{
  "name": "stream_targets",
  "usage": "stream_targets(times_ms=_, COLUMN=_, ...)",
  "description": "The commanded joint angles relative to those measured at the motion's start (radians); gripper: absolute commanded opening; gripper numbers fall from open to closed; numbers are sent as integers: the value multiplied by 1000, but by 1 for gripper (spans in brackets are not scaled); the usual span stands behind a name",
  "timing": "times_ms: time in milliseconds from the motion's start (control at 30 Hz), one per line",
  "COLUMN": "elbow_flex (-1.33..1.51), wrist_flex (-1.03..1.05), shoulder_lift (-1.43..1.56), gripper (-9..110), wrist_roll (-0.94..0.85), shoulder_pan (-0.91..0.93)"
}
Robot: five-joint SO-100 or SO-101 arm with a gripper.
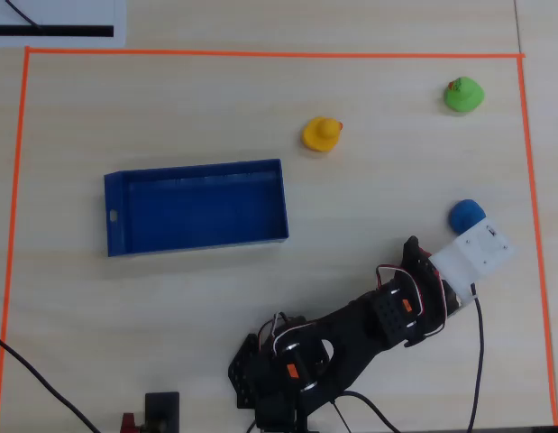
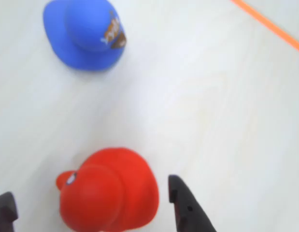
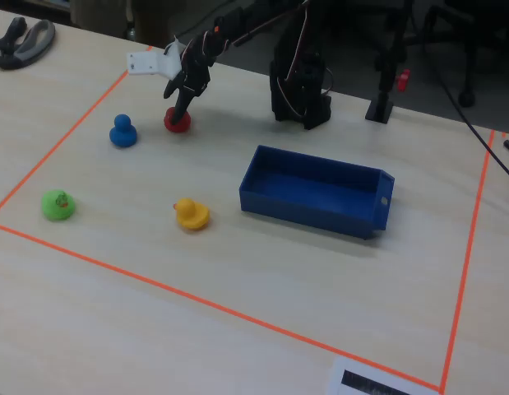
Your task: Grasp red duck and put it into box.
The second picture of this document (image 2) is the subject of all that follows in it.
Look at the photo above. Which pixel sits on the red rubber duck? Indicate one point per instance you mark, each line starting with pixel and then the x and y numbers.
pixel 108 193

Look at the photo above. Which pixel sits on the orange tape strip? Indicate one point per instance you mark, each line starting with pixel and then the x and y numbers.
pixel 272 26

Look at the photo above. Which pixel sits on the blue rubber duck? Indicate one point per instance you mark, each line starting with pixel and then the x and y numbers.
pixel 84 36

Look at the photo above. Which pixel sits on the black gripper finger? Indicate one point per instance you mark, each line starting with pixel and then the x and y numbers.
pixel 190 212
pixel 4 212

